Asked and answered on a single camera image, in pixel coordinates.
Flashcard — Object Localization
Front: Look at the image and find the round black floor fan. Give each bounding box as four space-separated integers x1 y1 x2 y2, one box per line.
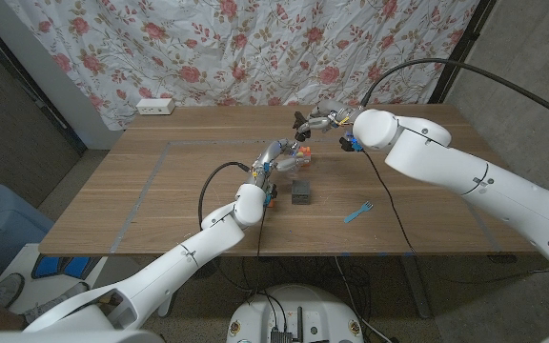
196 256 222 281

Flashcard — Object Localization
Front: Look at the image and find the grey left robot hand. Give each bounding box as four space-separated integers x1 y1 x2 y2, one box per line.
249 137 312 186

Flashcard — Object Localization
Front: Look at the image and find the clear plastic spray bottle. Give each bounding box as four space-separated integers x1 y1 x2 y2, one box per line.
282 141 312 180

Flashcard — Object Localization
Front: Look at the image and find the white table leg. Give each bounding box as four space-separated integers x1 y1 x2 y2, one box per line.
157 290 179 318
400 254 433 319

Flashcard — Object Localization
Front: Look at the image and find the blue plastic fork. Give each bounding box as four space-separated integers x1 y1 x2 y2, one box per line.
343 201 375 224

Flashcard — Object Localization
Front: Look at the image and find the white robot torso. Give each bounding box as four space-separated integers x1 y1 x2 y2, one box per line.
226 284 365 343

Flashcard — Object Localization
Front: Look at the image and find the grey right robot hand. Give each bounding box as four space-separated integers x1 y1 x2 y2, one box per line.
295 99 362 142

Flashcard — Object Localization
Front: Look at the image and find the black backdrop stand pole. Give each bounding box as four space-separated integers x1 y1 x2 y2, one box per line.
427 0 498 105

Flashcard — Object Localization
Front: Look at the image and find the floral print backdrop cloth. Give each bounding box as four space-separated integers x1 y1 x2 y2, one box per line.
5 0 480 131

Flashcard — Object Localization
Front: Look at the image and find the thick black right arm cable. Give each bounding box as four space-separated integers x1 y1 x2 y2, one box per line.
360 57 549 129

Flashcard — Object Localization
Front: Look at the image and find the black trigger sprayer head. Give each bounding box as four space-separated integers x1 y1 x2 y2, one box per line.
292 111 312 143

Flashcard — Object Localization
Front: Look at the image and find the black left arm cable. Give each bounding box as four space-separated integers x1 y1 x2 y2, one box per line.
197 161 269 306

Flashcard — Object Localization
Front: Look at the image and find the grey shoe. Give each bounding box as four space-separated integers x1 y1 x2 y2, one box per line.
0 272 26 309
21 280 90 326

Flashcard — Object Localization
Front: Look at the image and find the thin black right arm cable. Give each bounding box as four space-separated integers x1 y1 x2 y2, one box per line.
359 150 421 258

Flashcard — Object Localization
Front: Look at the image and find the dark grey cube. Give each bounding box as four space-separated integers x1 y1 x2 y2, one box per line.
291 179 312 206

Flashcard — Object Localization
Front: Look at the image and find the white power strip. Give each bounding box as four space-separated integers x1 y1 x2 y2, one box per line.
135 97 176 116

